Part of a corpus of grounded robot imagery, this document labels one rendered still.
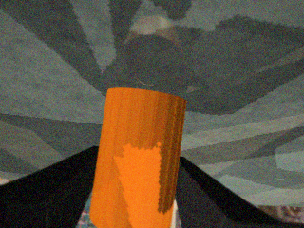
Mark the orange knob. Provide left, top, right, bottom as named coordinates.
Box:
left=90, top=87, right=187, bottom=228

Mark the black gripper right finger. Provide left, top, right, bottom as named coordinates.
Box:
left=175, top=157, right=304, bottom=228

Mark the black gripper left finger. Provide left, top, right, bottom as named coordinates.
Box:
left=0, top=146, right=99, bottom=228

